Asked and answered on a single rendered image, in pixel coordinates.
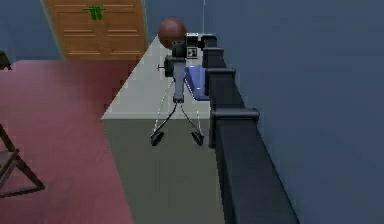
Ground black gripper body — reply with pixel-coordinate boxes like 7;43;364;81
157;42;188;104

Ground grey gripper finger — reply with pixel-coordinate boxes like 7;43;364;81
149;79;178;147
179;79;205;147

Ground blue box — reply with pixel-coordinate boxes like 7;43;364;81
183;65;211;101

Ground grey white table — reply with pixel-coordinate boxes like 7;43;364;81
101;34;226;224

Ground brown ball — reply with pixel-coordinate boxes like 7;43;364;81
157;17;188;50

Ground orange wooden door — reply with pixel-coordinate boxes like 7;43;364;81
43;0;148;62

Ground green door hanger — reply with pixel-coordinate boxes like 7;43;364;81
81;5;107;21

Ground dark wooden chair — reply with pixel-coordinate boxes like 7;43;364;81
0;123;46;200

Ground dark furniture piece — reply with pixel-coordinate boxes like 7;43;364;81
0;50;13;71

